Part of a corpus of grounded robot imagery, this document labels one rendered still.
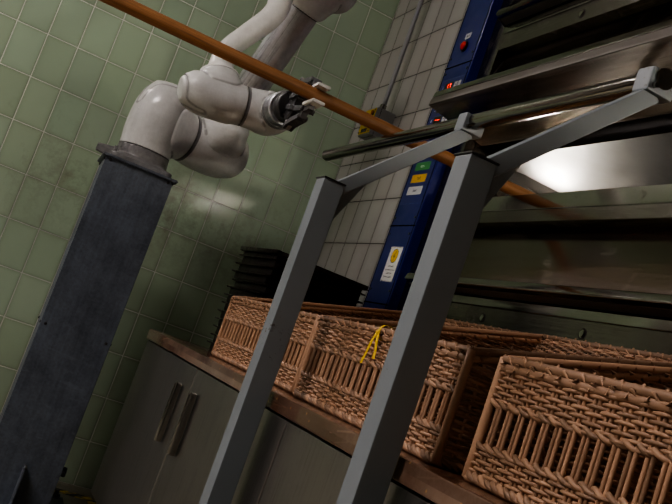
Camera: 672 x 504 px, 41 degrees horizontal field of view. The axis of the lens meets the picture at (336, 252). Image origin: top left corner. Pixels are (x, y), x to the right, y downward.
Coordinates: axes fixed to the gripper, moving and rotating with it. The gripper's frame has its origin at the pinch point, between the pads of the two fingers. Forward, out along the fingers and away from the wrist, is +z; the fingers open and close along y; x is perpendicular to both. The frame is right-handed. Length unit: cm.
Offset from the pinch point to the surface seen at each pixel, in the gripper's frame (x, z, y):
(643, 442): -6, 119, 51
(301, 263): 5, 42, 40
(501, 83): -39.0, 5.9, -20.1
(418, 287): 6, 89, 42
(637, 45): -39, 51, -20
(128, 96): 26, -120, -7
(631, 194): -54, 44, 3
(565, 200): -54, 23, 4
